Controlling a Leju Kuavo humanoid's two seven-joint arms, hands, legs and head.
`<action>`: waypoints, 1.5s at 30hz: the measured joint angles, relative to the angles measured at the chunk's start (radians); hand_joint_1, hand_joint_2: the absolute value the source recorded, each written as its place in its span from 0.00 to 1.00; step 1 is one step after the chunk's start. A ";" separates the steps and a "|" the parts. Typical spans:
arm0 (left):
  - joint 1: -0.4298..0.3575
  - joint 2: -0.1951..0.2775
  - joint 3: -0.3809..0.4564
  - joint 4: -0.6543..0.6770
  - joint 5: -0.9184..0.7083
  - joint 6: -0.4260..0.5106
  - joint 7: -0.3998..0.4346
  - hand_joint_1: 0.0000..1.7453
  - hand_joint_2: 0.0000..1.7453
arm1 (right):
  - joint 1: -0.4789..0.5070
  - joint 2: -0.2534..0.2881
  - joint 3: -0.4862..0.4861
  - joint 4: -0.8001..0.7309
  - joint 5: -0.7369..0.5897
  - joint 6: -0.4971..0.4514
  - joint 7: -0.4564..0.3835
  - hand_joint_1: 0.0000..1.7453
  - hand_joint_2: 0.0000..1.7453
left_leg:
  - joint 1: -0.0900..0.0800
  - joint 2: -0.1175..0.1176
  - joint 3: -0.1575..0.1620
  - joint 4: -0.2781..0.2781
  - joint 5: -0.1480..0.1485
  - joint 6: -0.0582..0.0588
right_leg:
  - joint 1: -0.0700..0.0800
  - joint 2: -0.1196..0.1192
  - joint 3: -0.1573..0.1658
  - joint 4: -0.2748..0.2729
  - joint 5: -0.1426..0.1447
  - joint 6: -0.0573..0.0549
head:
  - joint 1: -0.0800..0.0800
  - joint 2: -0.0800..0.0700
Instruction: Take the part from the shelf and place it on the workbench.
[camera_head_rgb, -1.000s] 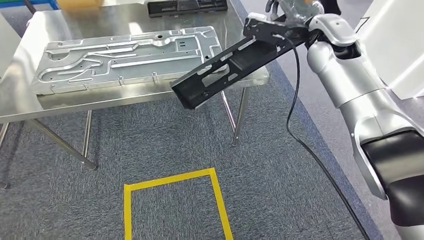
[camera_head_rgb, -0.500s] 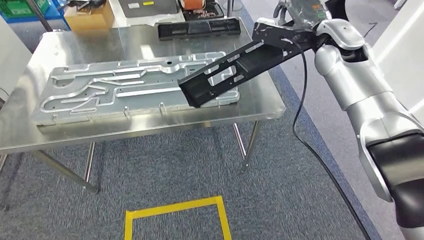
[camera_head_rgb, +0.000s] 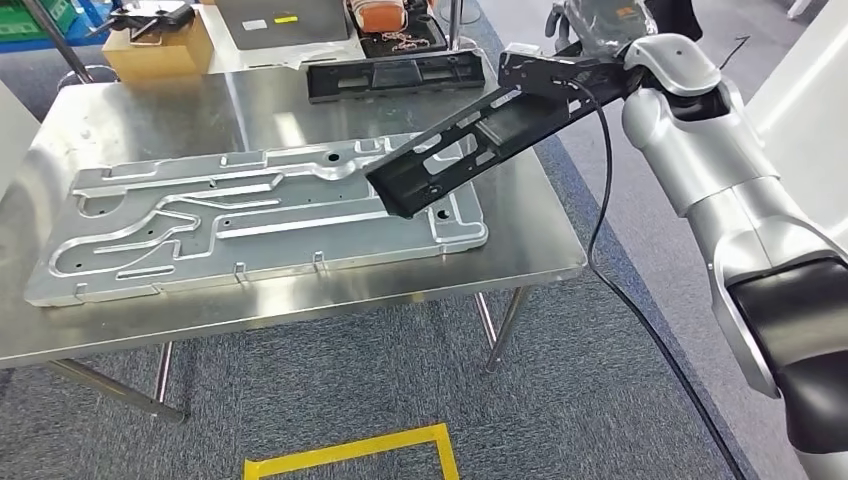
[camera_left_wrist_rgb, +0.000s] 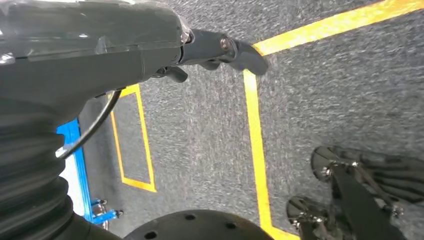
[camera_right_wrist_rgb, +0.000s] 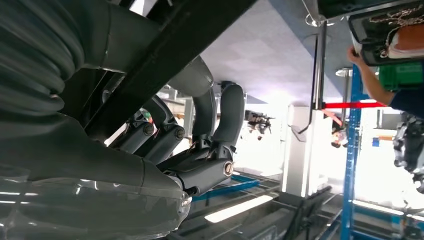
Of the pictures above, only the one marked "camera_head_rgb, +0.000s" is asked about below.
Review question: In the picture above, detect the black plastic plate frame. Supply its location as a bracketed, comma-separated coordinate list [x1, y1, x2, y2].
[305, 49, 487, 105]
[364, 0, 705, 221]

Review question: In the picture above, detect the stainless steel workbench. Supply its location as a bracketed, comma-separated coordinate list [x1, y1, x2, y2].
[0, 49, 589, 425]

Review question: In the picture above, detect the machined aluminium fixture plate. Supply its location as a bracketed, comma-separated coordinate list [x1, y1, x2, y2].
[25, 132, 490, 308]

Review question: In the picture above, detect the black tray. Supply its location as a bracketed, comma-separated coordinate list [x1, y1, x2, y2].
[347, 9, 450, 60]

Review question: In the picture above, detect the chrome pole with base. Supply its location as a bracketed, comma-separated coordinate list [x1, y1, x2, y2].
[433, 0, 488, 54]

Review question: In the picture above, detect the yellow floor tape square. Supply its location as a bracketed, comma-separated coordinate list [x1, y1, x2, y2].
[243, 423, 460, 480]

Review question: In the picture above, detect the orange pouch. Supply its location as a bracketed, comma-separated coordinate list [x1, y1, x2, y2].
[347, 0, 410, 34]

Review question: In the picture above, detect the dark grey flat case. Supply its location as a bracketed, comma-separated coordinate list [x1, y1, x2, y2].
[215, 0, 351, 52]

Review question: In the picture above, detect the brown cardboard box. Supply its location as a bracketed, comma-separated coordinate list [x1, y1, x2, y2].
[101, 9, 215, 83]

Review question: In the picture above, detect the black hand tool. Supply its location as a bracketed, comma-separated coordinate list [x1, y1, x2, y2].
[87, 0, 195, 40]

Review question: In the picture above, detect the white panel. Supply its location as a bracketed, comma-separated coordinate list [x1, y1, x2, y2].
[0, 79, 42, 203]
[745, 0, 848, 250]

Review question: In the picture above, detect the black pole stand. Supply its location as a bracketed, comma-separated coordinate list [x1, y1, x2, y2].
[21, 0, 122, 92]

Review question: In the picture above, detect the blue plastic crate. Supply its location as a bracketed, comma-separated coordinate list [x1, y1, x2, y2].
[0, 0, 111, 56]

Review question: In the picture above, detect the green plastic crate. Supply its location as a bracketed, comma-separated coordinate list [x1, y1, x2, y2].
[0, 0, 79, 41]

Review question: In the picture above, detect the black camera cable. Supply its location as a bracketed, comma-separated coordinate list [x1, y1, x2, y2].
[566, 78, 750, 480]

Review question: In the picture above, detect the thin metal chain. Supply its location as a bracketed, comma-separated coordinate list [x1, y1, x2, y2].
[378, 29, 427, 54]

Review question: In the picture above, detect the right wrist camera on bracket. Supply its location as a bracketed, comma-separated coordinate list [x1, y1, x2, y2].
[498, 42, 641, 102]

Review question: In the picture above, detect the thin black wire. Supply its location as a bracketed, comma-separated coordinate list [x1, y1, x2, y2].
[717, 34, 751, 72]

